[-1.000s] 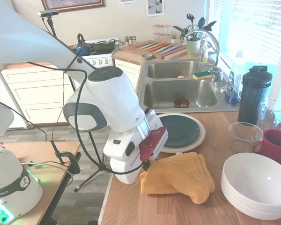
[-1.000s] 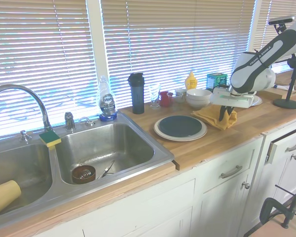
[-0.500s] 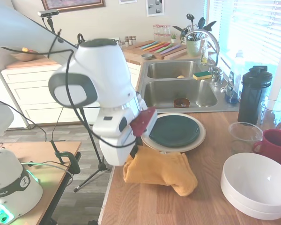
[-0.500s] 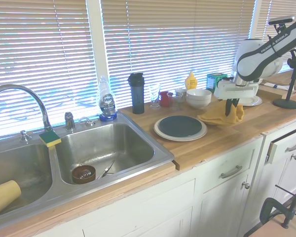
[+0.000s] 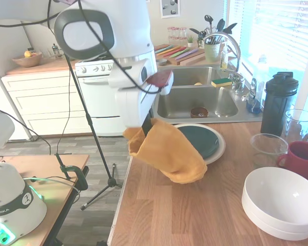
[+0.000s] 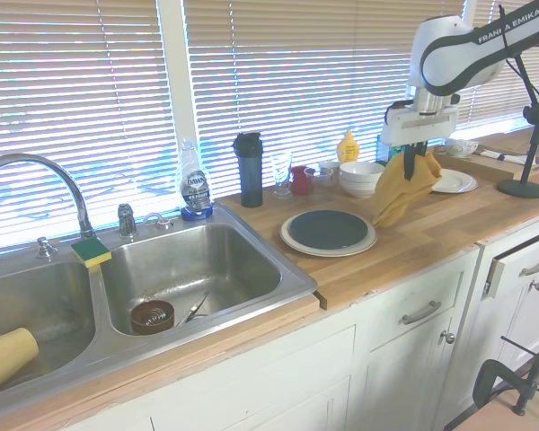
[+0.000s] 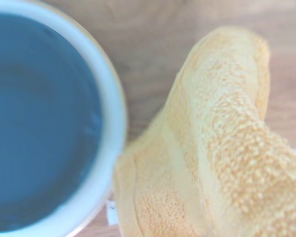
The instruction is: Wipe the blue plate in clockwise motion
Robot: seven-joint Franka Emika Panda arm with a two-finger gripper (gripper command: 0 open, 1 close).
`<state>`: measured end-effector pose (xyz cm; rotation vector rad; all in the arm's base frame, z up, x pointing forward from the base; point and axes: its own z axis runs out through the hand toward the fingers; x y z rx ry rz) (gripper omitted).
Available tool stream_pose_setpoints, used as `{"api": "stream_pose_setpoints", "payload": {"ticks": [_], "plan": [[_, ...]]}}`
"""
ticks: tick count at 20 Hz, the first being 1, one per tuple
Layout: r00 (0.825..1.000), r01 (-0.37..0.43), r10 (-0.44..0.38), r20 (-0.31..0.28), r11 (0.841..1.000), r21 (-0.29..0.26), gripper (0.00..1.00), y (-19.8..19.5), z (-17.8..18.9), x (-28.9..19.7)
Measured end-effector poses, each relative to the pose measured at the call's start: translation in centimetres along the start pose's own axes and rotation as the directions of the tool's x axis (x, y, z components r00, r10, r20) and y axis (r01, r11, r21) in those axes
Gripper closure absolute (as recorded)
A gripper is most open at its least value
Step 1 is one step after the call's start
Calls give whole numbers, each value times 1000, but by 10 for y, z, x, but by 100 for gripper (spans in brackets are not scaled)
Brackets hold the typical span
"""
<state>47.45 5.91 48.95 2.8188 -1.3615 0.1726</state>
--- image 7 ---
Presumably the dark plate on white plate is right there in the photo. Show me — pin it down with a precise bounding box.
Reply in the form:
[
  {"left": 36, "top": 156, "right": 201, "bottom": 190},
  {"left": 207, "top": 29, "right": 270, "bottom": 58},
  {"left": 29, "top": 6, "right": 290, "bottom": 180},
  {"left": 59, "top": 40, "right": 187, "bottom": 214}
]
[{"left": 0, "top": 0, "right": 128, "bottom": 237}]

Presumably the dark blue plate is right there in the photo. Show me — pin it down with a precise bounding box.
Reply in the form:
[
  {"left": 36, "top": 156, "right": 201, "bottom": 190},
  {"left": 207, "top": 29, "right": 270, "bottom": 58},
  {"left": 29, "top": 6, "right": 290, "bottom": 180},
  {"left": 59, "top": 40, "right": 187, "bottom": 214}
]
[{"left": 0, "top": 13, "right": 105, "bottom": 233}]

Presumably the yellow terry cloth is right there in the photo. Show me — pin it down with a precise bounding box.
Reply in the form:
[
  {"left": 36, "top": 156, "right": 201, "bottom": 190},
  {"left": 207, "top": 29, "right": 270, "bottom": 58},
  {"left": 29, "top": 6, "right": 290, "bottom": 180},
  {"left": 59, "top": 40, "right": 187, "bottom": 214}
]
[{"left": 108, "top": 26, "right": 296, "bottom": 237}]

